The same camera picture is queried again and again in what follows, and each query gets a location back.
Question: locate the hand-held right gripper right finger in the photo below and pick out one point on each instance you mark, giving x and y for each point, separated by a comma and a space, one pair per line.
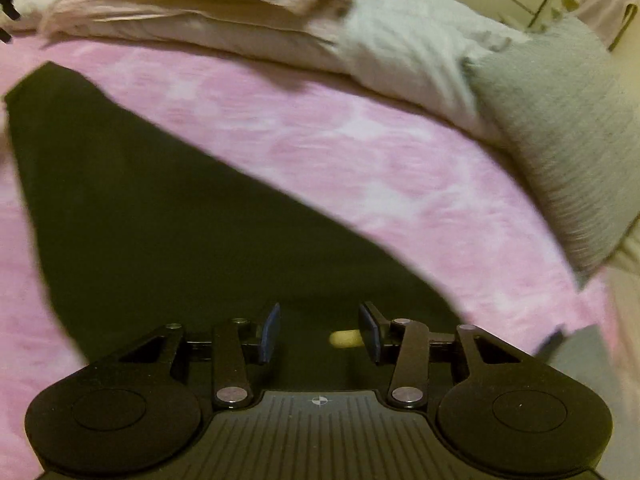
369, 332

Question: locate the pink hanging cloth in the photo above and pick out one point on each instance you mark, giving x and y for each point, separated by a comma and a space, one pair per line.
605, 5

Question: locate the grey folded garment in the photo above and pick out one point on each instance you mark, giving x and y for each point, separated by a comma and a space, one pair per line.
585, 365

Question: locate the dark olive garment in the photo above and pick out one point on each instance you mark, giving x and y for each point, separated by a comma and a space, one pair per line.
150, 210

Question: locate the white striped pillow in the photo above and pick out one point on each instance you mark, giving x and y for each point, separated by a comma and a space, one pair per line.
410, 45

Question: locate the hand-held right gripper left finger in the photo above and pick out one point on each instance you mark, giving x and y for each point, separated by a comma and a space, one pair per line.
270, 332

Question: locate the grey pillow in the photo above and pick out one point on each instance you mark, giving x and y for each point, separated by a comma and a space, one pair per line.
560, 125

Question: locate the pink quilt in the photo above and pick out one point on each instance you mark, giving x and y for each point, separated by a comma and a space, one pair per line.
175, 5

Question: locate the pink floral blanket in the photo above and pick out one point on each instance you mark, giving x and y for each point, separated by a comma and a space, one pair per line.
350, 135

